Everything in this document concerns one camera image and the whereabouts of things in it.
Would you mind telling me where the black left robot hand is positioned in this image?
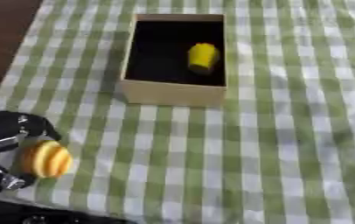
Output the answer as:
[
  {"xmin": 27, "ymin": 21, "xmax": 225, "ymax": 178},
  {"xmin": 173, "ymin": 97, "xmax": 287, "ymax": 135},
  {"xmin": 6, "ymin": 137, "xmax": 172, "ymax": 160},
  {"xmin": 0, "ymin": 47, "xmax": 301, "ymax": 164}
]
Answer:
[{"xmin": 0, "ymin": 110, "xmax": 65, "ymax": 193}]

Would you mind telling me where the orange yellow striped round toy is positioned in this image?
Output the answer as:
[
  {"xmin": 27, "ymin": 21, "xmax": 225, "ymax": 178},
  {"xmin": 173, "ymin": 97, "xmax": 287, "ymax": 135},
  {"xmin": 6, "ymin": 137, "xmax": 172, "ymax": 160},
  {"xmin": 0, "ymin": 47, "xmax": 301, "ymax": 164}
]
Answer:
[{"xmin": 18, "ymin": 139, "xmax": 75, "ymax": 179}]

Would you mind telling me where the tan cardboard box black inside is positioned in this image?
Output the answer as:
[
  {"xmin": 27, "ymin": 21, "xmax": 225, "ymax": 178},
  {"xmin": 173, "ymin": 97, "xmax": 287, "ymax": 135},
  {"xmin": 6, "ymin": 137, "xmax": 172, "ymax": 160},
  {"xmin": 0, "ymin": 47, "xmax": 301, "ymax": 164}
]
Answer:
[{"xmin": 116, "ymin": 13, "xmax": 228, "ymax": 108}]

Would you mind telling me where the yellow cylinder toy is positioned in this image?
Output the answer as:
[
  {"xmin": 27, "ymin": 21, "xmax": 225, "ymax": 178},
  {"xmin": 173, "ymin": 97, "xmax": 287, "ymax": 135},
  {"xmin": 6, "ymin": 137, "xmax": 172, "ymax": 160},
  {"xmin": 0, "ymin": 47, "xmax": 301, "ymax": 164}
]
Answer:
[{"xmin": 186, "ymin": 42, "xmax": 222, "ymax": 75}]

